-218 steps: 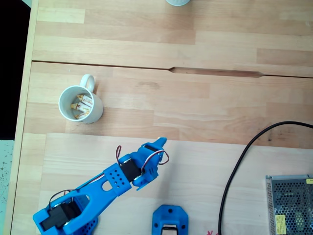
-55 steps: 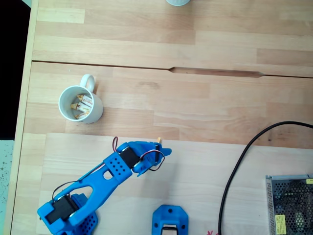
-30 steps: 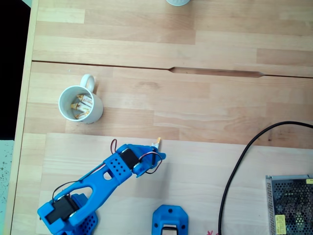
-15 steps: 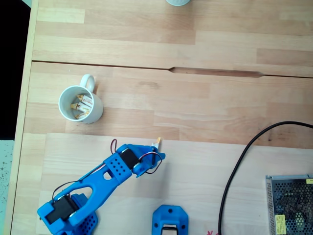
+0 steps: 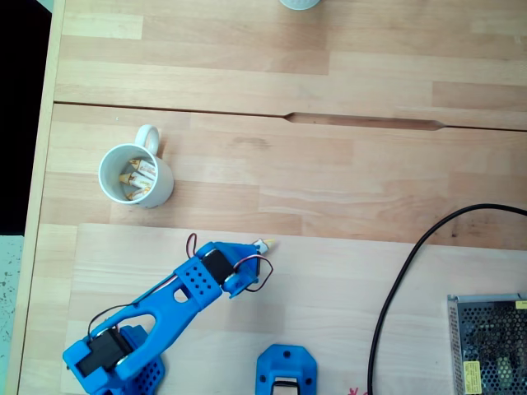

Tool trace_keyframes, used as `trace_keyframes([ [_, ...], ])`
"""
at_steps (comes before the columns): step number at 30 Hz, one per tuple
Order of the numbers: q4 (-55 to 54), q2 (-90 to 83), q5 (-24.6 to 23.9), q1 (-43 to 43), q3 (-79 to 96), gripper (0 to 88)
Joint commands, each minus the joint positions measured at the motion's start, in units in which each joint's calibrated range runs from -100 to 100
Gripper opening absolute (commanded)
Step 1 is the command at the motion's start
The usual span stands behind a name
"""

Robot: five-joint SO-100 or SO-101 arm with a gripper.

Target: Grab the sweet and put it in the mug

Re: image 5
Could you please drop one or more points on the white orange sweet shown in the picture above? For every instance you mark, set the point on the white orange sweet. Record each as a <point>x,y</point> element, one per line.
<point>138,178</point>
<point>267,244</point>
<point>138,193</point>
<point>145,166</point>

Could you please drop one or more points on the white ceramic mug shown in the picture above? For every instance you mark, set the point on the white ceramic mug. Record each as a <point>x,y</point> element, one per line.
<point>163,185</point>

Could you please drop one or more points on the light wooden board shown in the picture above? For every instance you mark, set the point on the light wooden board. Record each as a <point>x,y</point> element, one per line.
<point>329,296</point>

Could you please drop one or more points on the perforated metal power supply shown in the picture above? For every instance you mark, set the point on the perforated metal power supply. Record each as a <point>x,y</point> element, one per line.
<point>486,329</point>

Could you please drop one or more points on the white round object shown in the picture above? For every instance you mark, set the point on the white round object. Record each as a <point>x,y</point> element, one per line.
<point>300,3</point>

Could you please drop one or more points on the blue printed post base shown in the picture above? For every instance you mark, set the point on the blue printed post base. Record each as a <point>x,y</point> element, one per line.
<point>286,362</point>

